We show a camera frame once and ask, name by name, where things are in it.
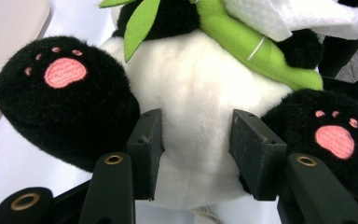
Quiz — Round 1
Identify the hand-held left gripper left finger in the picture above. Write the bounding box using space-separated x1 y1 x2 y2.
126 108 165 201

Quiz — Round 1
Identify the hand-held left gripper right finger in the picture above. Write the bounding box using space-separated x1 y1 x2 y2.
228 108 289 202

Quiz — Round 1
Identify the white wet wipe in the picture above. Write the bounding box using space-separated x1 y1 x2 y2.
222 0 358 43

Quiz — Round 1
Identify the panda plush toy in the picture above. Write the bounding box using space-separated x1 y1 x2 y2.
0 0 358 224

